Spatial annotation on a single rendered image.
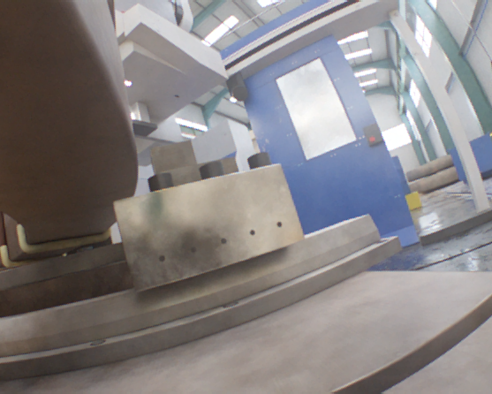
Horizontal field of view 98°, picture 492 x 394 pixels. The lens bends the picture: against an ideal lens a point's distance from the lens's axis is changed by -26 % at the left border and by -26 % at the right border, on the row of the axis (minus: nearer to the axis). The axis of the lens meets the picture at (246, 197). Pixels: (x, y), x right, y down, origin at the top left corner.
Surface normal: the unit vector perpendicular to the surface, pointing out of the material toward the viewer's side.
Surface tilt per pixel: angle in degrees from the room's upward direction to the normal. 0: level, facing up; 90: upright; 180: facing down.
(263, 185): 90
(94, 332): 90
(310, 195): 90
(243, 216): 90
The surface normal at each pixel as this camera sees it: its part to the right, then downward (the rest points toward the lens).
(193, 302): 0.29, -0.23
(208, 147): -0.48, 0.01
